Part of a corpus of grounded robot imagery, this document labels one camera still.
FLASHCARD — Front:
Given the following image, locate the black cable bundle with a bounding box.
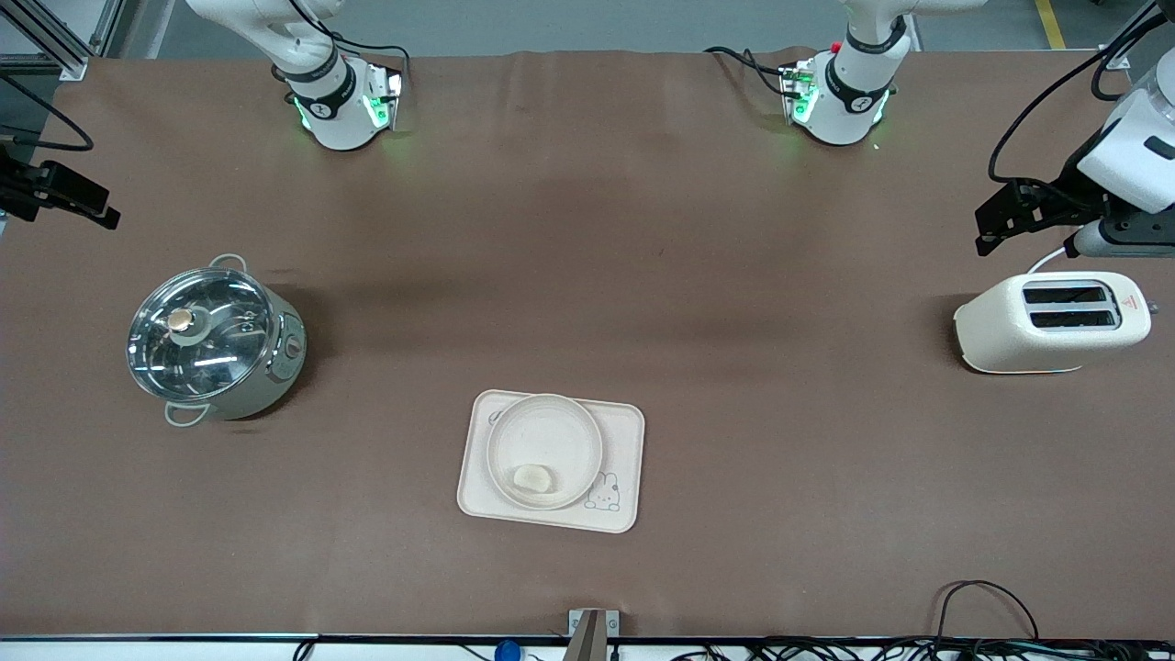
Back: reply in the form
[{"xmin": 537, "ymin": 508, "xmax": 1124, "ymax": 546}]
[{"xmin": 670, "ymin": 637, "xmax": 1175, "ymax": 661}]

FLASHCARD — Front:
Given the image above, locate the glass pot lid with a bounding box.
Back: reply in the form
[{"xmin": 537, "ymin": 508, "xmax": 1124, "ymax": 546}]
[{"xmin": 127, "ymin": 268, "xmax": 279, "ymax": 403}]

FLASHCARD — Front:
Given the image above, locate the brown table cloth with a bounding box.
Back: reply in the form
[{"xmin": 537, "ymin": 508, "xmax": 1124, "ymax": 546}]
[{"xmin": 0, "ymin": 48, "xmax": 1175, "ymax": 641}]

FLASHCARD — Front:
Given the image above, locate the metal table edge bracket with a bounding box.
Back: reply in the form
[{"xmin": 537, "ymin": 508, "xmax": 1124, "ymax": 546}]
[{"xmin": 568, "ymin": 609, "xmax": 619, "ymax": 661}]

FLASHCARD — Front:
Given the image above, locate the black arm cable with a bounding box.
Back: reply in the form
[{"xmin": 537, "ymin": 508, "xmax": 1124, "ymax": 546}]
[
  {"xmin": 988, "ymin": 0, "xmax": 1169, "ymax": 185},
  {"xmin": 0, "ymin": 72, "xmax": 95, "ymax": 153}
]

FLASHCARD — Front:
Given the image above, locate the black looped cable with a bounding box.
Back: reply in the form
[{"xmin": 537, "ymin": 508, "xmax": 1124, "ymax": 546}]
[{"xmin": 934, "ymin": 579, "xmax": 1041, "ymax": 644}]

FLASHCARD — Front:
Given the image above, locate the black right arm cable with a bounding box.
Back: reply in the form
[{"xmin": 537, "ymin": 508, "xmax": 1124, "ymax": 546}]
[{"xmin": 0, "ymin": 72, "xmax": 95, "ymax": 153}]

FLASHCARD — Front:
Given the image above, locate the cream two-slot toaster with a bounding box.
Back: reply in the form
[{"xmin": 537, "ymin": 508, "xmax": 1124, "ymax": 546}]
[{"xmin": 954, "ymin": 271, "xmax": 1153, "ymax": 375}]

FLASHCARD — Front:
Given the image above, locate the steel pot with glass lid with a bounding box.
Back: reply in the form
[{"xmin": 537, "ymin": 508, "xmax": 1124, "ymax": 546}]
[{"xmin": 127, "ymin": 254, "xmax": 308, "ymax": 428}]

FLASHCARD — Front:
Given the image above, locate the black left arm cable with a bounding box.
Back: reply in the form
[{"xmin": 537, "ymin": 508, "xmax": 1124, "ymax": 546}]
[{"xmin": 988, "ymin": 0, "xmax": 1169, "ymax": 185}]

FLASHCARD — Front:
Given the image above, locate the white toaster cable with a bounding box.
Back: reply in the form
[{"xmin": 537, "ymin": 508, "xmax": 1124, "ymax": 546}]
[{"xmin": 1026, "ymin": 244, "xmax": 1080, "ymax": 275}]

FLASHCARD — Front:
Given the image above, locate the black base power cable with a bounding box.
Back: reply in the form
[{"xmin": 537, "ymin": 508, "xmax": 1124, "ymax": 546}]
[
  {"xmin": 704, "ymin": 46, "xmax": 792, "ymax": 98},
  {"xmin": 317, "ymin": 26, "xmax": 411, "ymax": 73}
]

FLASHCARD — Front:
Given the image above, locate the cream rabbit print tray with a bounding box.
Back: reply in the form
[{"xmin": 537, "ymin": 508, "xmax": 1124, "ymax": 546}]
[{"xmin": 457, "ymin": 389, "xmax": 645, "ymax": 534}]

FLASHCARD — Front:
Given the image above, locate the round cream plate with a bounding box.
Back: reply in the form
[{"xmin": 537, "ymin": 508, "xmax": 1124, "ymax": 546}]
[{"xmin": 486, "ymin": 394, "xmax": 604, "ymax": 511}]

